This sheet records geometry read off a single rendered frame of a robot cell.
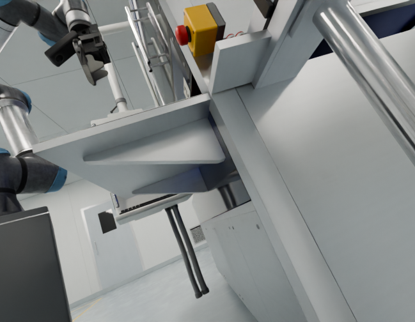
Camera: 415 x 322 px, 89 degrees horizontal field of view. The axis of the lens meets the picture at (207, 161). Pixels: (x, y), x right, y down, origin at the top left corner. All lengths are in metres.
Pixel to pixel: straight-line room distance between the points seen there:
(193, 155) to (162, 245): 5.53
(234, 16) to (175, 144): 0.39
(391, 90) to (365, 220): 0.28
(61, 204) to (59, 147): 6.34
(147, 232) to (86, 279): 1.72
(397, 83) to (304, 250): 0.31
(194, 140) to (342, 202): 0.37
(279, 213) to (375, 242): 0.20
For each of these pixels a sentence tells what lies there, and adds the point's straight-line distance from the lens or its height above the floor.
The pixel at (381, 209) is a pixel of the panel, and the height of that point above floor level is 0.48.
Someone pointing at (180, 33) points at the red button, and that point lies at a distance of 0.54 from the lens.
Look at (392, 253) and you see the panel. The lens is 0.59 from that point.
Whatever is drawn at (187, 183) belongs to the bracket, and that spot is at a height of 0.80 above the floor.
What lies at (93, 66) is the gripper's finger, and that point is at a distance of 0.75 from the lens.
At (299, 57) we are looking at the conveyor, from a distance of 0.56.
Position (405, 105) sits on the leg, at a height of 0.63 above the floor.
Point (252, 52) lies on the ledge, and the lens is 0.48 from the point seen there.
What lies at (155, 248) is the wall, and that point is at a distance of 6.06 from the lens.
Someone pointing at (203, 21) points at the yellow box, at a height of 0.98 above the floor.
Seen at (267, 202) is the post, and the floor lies 0.59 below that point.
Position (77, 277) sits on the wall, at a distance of 6.62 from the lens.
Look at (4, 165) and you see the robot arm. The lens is 0.82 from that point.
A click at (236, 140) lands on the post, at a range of 0.48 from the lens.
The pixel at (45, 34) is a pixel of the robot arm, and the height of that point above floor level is 1.36.
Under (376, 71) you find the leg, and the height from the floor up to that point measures 0.69.
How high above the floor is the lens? 0.60
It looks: 15 degrees up
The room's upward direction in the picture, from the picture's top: 23 degrees counter-clockwise
